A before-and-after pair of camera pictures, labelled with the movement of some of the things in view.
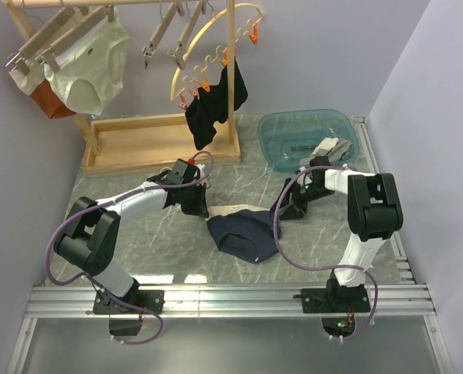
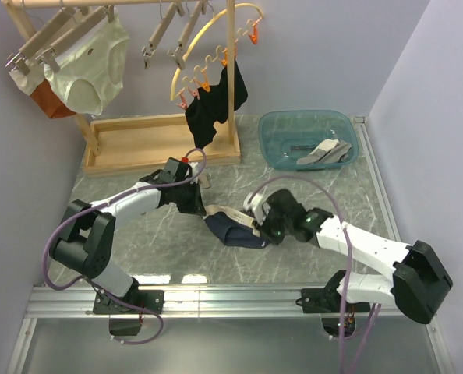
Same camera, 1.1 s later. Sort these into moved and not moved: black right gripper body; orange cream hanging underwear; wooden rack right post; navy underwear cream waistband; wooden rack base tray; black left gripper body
Moved: black right gripper body; navy underwear cream waistband
Not moved: black left gripper body; orange cream hanging underwear; wooden rack base tray; wooden rack right post
